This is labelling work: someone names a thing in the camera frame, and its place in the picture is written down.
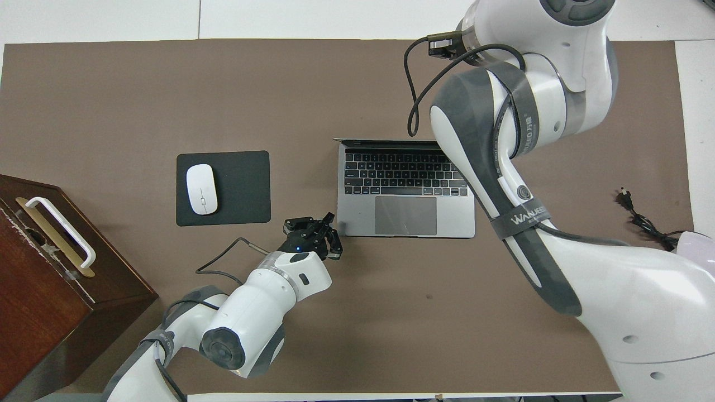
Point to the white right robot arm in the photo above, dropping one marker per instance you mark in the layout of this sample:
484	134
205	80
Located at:
642	307

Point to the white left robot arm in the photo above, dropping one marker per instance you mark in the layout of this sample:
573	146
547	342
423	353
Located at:
251	312

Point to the brown table mat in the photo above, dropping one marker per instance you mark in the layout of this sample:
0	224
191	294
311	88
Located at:
335	84

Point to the white computer mouse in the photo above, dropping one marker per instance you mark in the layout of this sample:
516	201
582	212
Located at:
201	187

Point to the grey aluminium laptop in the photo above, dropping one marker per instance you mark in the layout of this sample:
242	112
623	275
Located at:
357	218

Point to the dark brown wooden box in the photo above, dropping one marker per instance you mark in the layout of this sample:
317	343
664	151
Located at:
44	312

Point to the white desk lamp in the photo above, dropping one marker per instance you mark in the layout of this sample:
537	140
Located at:
701	248

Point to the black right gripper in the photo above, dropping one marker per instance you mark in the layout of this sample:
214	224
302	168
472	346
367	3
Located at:
442	48

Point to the black mouse pad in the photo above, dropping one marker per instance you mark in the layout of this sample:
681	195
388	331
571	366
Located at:
246	190

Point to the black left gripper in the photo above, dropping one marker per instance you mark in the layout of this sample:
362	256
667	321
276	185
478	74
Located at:
304	243

